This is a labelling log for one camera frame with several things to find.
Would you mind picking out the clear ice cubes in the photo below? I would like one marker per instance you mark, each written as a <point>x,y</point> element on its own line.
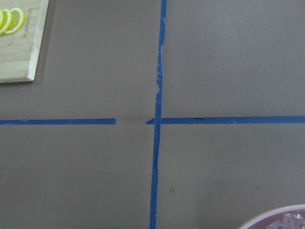
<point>288,221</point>

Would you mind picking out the bamboo cutting board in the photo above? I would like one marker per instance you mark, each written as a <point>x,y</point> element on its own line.
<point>19,52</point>

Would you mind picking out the pink bowl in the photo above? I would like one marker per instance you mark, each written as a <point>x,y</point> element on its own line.
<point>266,218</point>

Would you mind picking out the lemon slice rightmost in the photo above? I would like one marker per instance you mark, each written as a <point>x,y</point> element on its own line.
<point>16,19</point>

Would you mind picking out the lemon slice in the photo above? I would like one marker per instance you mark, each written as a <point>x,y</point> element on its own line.
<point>6,17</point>
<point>16,19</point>

